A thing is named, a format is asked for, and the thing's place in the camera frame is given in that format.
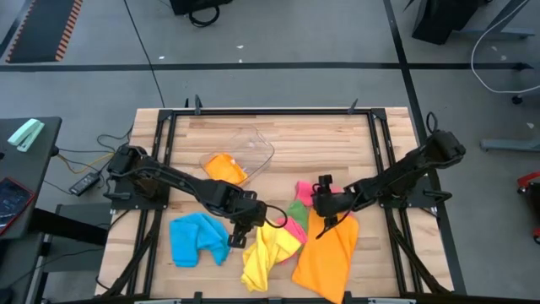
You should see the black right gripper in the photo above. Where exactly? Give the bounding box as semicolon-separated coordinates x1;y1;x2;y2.
312;174;355;229

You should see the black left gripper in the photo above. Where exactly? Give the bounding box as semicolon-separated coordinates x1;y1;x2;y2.
219;189;269;249

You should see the long pink microfiber towel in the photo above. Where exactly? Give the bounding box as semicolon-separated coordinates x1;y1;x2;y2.
294;180;343;208

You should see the small orange microfiber towel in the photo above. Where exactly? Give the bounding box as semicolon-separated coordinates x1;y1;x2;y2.
204;152;249;186

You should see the large orange microfiber towel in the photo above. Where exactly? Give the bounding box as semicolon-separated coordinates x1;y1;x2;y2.
291;209;360;304

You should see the clear plastic container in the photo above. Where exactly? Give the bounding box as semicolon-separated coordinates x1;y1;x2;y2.
198;126;276;187

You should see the green microfiber towel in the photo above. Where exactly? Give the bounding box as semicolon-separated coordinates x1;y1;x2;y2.
286;199;311;233

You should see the yellow microfiber towel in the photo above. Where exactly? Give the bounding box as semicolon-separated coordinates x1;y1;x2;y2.
240;221;303;293

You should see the blue microfiber towel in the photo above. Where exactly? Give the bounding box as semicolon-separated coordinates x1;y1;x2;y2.
169;212;233;269

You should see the black power adapter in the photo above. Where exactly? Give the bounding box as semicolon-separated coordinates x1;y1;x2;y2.
68;171;101;198

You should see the grey metal table foot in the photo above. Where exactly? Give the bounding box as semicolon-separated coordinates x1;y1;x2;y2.
480;138;540;153

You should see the red wheeled cart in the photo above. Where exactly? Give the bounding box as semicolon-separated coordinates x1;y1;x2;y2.
516;171;540;245

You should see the black floor cabinet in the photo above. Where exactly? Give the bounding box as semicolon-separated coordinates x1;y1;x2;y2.
411;0;482;46

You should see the black side table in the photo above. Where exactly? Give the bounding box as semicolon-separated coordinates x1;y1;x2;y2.
0;117;63;242

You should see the smartphone with red case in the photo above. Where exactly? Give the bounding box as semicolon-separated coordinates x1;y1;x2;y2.
0;176;37;236

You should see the mint green stapler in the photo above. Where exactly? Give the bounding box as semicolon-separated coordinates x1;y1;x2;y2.
7;118;46;153

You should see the black orange-striped floor mat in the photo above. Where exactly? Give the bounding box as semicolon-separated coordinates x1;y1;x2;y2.
5;0;84;64

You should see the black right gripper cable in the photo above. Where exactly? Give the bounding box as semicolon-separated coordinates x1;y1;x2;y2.
315;214;349;240

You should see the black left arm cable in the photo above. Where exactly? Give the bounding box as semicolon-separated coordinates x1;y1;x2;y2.
265;205;289;230

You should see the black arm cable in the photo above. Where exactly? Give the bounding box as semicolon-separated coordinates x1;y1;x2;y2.
425;111;440;134
265;205;289;230

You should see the black metal table frame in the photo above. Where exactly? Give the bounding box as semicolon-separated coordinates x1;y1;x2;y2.
100;107;467;304

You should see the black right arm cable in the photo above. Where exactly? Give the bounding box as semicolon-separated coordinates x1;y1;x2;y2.
425;111;440;134

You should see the black table cable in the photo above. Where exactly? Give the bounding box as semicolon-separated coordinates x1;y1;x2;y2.
96;126;132;170

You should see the yellow cable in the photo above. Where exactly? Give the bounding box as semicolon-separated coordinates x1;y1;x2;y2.
57;150;116;175

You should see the black floor cable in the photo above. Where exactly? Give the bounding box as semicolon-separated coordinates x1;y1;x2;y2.
123;0;166;109

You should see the white floor cable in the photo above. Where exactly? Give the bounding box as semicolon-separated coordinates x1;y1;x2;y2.
471;0;540;95

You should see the black equipment with cable loop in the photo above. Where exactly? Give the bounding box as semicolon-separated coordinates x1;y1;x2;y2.
169;0;234;29

